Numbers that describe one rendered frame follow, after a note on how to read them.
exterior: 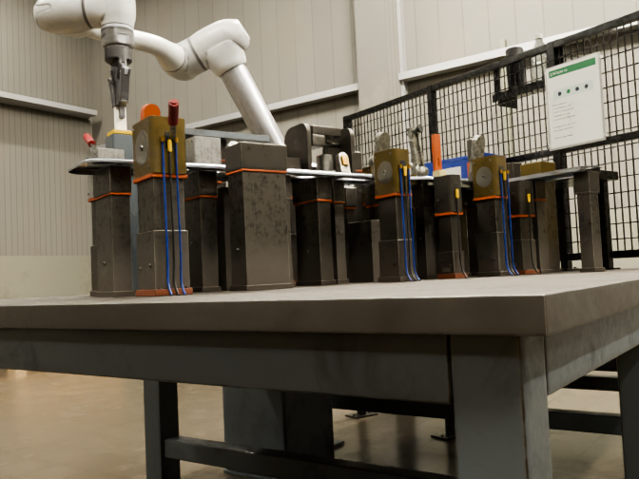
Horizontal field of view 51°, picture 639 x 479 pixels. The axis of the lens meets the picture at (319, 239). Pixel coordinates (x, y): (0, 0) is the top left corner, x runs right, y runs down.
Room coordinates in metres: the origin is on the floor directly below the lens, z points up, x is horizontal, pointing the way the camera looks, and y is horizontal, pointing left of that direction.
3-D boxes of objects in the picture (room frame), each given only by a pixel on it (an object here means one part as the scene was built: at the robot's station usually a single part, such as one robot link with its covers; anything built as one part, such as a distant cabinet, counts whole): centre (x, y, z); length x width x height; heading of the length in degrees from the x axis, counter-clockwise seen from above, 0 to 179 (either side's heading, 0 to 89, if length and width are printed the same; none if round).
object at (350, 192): (2.05, -0.10, 0.85); 0.04 x 0.03 x 0.29; 125
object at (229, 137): (2.02, 0.33, 1.16); 0.37 x 0.14 x 0.02; 125
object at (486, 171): (1.93, -0.51, 0.87); 0.12 x 0.07 x 0.35; 35
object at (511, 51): (2.70, -0.83, 1.52); 0.07 x 0.07 x 0.18
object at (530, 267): (2.02, -0.61, 0.84); 0.12 x 0.07 x 0.28; 35
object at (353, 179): (1.86, -0.04, 1.00); 1.38 x 0.22 x 0.02; 125
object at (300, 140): (2.10, -0.01, 0.94); 0.18 x 0.13 x 0.49; 125
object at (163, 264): (1.37, 0.32, 0.88); 0.14 x 0.09 x 0.36; 35
